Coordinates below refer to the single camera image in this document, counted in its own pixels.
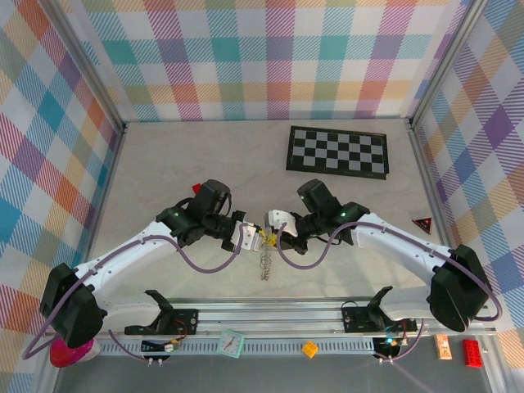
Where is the pink plastic bowl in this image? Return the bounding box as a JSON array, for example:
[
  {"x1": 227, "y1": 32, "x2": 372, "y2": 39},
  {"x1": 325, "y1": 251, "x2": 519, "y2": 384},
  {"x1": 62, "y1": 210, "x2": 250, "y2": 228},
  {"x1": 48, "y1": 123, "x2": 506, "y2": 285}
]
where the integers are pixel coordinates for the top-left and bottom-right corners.
[{"x1": 48, "y1": 338, "x2": 102, "y2": 368}]

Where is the aluminium frame post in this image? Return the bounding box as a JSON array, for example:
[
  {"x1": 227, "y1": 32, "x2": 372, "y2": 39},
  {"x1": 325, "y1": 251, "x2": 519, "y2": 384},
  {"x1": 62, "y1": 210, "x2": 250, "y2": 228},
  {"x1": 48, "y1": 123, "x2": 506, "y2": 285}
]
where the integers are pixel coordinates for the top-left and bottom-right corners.
[
  {"x1": 407, "y1": 0, "x2": 492, "y2": 130},
  {"x1": 47, "y1": 0, "x2": 128, "y2": 136}
]

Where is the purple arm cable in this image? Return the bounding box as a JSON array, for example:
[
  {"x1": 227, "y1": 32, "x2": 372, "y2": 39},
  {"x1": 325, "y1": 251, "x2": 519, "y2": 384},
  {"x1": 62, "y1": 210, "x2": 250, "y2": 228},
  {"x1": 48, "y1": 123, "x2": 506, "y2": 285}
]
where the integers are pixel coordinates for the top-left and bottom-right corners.
[
  {"x1": 24, "y1": 223, "x2": 251, "y2": 364},
  {"x1": 276, "y1": 222, "x2": 504, "y2": 364}
]

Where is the black power connector board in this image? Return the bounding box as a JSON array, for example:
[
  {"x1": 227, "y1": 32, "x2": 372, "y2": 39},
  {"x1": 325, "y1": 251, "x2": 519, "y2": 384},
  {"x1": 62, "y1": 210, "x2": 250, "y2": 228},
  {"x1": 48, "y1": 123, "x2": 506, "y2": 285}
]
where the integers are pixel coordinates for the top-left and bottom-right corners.
[
  {"x1": 373, "y1": 336, "x2": 404, "y2": 364},
  {"x1": 141, "y1": 336, "x2": 183, "y2": 365}
]

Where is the black red triangle sign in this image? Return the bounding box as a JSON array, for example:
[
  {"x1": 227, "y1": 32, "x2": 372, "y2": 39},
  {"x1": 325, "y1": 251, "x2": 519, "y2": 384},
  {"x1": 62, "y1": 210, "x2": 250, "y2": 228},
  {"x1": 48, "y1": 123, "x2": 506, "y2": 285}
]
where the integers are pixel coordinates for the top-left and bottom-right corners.
[{"x1": 411, "y1": 215, "x2": 433, "y2": 235}]

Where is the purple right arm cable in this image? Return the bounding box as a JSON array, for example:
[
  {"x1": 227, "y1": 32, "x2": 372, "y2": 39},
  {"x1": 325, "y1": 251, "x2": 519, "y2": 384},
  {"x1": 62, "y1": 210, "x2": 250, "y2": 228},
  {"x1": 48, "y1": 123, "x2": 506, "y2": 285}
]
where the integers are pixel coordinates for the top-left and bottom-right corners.
[{"x1": 276, "y1": 222, "x2": 504, "y2": 364}]

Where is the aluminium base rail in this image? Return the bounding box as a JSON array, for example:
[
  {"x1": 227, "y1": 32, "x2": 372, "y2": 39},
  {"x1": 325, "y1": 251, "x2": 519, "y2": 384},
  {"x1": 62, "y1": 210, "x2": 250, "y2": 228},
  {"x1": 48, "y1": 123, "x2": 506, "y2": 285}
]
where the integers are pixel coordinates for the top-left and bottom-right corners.
[{"x1": 44, "y1": 300, "x2": 499, "y2": 341}]

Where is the white slotted cable duct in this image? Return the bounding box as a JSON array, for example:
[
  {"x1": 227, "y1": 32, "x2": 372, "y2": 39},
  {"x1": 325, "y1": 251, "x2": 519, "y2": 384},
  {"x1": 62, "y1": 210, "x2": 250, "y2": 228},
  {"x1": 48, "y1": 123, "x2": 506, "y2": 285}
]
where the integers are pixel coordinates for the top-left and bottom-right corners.
[{"x1": 96, "y1": 339, "x2": 377, "y2": 356}]

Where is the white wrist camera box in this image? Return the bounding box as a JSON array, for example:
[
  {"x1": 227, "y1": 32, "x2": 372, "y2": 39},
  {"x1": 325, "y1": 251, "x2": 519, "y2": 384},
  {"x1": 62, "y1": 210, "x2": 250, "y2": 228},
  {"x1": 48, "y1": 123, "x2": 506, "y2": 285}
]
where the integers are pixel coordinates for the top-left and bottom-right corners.
[
  {"x1": 235, "y1": 222, "x2": 264, "y2": 251},
  {"x1": 264, "y1": 208, "x2": 300, "y2": 238}
]

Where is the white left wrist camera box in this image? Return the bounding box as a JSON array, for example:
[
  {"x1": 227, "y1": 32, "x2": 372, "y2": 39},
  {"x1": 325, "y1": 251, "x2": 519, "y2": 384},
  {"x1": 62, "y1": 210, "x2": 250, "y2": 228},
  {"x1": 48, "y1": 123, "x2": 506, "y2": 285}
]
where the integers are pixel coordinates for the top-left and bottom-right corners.
[{"x1": 235, "y1": 222, "x2": 264, "y2": 251}]

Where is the teal square clock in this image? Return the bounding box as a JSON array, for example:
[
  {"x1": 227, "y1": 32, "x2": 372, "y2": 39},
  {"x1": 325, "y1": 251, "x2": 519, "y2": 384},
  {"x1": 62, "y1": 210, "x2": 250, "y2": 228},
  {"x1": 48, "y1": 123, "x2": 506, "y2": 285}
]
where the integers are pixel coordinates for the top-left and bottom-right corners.
[{"x1": 215, "y1": 329, "x2": 246, "y2": 360}]

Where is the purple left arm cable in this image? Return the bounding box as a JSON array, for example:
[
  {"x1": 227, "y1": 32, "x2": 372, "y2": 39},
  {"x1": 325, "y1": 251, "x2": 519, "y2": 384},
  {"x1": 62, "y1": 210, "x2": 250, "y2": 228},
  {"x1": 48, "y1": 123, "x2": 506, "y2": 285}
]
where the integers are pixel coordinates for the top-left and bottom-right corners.
[{"x1": 24, "y1": 223, "x2": 251, "y2": 364}]

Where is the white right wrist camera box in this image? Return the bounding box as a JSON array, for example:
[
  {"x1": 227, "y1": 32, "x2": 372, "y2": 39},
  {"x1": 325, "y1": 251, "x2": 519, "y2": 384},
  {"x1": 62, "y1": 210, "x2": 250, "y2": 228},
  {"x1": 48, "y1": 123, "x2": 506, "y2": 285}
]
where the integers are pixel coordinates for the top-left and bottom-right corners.
[{"x1": 264, "y1": 208, "x2": 300, "y2": 238}]

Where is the studded red toy brick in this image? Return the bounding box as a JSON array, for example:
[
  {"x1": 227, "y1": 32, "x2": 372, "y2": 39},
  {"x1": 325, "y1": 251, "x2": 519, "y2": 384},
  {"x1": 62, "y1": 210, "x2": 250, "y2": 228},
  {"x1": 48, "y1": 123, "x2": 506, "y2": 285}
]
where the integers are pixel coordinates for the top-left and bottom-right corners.
[{"x1": 462, "y1": 338, "x2": 484, "y2": 368}]

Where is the black grey checkerboard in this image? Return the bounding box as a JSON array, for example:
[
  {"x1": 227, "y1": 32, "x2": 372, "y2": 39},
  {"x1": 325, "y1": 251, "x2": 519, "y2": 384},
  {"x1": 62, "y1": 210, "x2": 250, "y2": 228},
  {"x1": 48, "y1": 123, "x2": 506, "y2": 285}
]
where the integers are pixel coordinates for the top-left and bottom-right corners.
[{"x1": 285, "y1": 125, "x2": 391, "y2": 180}]

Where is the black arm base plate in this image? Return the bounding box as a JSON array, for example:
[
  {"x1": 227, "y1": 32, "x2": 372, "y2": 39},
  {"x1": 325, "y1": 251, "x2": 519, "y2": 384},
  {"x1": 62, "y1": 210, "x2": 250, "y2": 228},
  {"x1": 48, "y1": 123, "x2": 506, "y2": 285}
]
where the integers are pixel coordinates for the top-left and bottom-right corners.
[
  {"x1": 341, "y1": 305, "x2": 418, "y2": 333},
  {"x1": 124, "y1": 309, "x2": 200, "y2": 337}
]

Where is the aluminium side rail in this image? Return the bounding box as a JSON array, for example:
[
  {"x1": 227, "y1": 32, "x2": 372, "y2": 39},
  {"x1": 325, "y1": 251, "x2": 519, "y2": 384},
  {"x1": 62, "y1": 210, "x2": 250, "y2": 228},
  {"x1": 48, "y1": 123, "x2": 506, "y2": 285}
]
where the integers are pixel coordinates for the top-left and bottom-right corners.
[
  {"x1": 408, "y1": 122, "x2": 472, "y2": 304},
  {"x1": 71, "y1": 124, "x2": 128, "y2": 306}
]

